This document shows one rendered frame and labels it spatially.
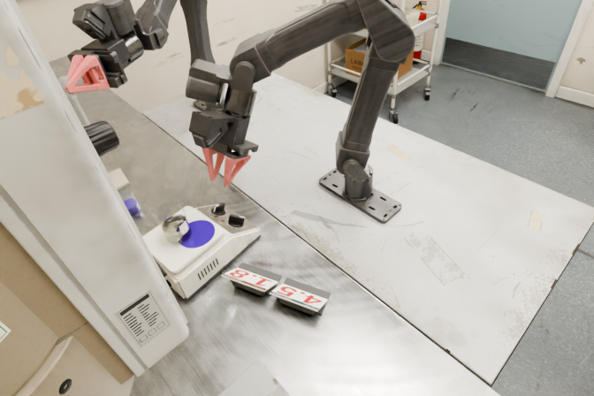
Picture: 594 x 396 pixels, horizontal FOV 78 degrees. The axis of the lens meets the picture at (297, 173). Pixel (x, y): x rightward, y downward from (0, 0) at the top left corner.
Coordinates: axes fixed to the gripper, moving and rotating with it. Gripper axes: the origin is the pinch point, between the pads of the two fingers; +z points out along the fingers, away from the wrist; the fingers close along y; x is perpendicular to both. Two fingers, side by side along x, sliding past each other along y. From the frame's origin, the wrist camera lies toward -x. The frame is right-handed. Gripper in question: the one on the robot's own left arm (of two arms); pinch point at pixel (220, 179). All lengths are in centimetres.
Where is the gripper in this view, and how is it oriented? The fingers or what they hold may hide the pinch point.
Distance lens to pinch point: 78.0
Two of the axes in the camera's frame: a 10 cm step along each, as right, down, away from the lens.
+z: -2.8, 9.1, 2.9
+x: 4.0, -1.6, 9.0
